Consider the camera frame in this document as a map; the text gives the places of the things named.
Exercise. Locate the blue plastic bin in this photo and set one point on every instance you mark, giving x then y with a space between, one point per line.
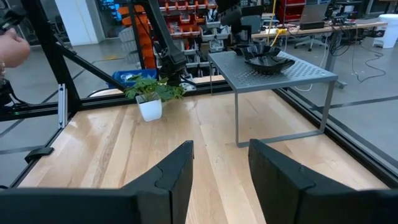
124 76

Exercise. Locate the black aluminium table frame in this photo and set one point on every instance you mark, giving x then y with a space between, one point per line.
46 46

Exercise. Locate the wooden office desk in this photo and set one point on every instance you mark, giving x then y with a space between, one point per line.
311 31

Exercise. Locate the black table clamp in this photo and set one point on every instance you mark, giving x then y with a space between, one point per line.
38 154

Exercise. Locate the red cabinet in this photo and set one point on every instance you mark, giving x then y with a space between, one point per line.
292 11

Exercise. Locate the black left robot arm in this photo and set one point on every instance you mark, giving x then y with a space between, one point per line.
168 59

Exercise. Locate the person's hand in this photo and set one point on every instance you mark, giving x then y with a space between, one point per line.
14 49

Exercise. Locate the grey perforated metal shelf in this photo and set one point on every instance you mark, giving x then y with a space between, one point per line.
311 74

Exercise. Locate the white building column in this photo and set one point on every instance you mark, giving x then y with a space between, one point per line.
77 21

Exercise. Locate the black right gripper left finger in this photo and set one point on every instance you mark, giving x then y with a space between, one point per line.
169 186

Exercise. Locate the silver frame bracket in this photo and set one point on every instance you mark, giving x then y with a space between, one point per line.
62 105

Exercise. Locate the orange storage bin rack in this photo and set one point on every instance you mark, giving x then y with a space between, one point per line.
189 30

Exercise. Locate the grey laptop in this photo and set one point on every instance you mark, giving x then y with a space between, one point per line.
314 14

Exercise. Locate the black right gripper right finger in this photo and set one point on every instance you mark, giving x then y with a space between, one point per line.
280 186

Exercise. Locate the green plant in white pot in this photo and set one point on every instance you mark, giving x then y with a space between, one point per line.
150 109

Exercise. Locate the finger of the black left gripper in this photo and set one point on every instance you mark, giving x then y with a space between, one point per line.
245 33

